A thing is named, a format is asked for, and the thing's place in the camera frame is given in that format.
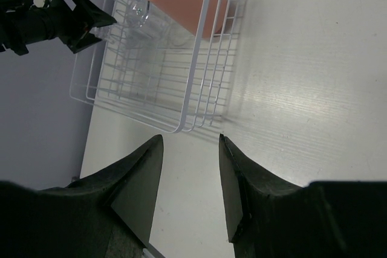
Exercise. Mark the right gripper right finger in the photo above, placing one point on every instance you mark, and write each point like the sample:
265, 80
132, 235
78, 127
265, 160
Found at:
267, 216

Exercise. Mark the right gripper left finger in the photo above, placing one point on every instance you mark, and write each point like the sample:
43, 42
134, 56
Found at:
106, 214

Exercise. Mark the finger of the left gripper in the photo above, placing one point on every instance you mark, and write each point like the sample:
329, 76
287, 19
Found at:
88, 13
79, 45

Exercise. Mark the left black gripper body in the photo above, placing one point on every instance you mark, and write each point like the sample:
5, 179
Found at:
61, 21

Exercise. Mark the large clear faceted glass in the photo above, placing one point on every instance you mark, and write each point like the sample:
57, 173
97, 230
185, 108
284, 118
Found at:
146, 18

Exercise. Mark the pink plastic cup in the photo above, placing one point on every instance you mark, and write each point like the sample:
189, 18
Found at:
187, 13

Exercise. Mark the small clear glass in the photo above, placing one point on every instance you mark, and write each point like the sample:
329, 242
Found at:
104, 33

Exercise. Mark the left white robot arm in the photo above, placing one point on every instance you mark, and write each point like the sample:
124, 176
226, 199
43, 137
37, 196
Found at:
25, 22

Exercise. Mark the white wire dish rack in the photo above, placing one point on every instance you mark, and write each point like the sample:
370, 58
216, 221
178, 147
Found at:
177, 82

